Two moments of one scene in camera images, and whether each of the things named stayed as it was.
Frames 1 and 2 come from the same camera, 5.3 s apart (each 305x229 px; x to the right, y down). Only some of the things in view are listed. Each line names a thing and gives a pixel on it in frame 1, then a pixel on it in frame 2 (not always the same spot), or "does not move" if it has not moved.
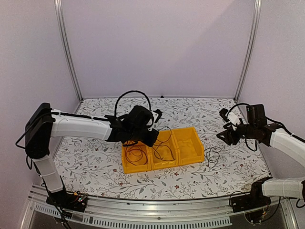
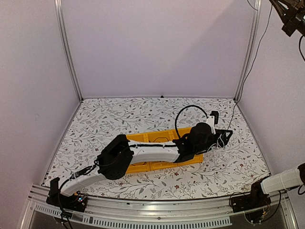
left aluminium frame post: x=58 y=6 does not move
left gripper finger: x=152 y=137 -> x=223 y=135
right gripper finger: x=228 y=138 -> x=282 y=6
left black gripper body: x=139 y=136 -> x=207 y=146
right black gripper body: x=249 y=132 -> x=291 y=25
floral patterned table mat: x=94 y=168 does not move
